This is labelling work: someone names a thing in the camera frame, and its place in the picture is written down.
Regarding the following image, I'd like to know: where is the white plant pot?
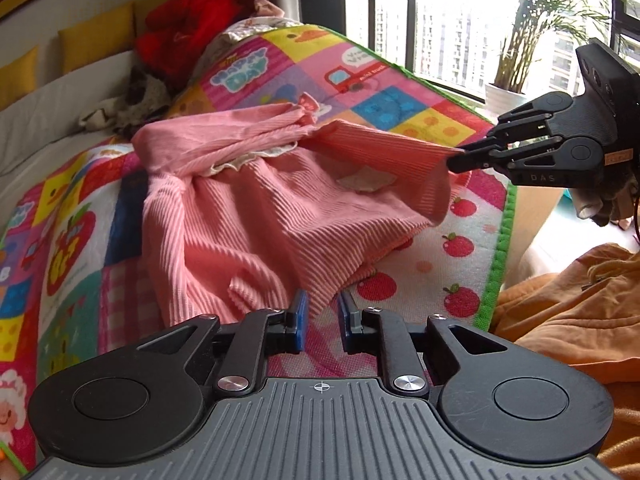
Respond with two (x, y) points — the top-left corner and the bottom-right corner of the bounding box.
(484, 82), (531, 123)

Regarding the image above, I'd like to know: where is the red plush blanket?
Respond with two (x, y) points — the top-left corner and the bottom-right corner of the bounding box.
(136, 0), (271, 68)

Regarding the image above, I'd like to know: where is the green palm plant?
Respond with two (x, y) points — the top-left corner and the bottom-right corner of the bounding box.
(492, 0), (640, 93)

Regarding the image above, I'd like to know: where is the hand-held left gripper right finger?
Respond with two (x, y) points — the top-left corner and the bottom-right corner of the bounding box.
(337, 290), (506, 399)

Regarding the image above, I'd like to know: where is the floral print cloth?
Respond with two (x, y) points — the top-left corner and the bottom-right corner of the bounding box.
(192, 15), (301, 78)

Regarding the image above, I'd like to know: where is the white covered sofa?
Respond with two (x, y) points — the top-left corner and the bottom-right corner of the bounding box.
(0, 50), (146, 191)

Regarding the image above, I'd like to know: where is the person's orange clothing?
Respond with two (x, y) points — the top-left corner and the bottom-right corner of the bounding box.
(490, 242), (640, 480)

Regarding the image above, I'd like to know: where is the beige cloth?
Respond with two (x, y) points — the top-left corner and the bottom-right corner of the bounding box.
(77, 97), (126, 133)

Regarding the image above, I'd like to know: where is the pink ribbed garment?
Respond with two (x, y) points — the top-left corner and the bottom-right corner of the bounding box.
(132, 92), (473, 326)

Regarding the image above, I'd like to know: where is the black window frame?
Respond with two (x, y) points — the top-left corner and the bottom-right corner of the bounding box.
(295, 0), (640, 111)

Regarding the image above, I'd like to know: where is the grey spotted cloth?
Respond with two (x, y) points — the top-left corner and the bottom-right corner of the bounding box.
(112, 62), (176, 133)

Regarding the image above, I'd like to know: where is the yellow cushion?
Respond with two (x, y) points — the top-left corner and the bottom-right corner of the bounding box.
(0, 45), (41, 111)
(132, 0), (171, 36)
(57, 2), (136, 73)

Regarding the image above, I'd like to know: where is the person's right hand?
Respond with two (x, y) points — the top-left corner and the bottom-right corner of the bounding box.
(570, 152), (640, 233)

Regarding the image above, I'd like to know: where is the pink ruffled cloth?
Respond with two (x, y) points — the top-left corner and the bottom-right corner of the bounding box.
(252, 0), (286, 23)

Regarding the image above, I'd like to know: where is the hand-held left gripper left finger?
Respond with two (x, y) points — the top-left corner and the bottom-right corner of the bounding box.
(135, 290), (310, 396)

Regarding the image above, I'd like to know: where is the colourful cartoon play mat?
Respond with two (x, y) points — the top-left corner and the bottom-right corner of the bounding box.
(0, 24), (518, 471)

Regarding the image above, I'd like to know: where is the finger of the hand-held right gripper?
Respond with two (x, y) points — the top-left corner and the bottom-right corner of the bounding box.
(457, 102), (553, 157)
(446, 136), (566, 183)

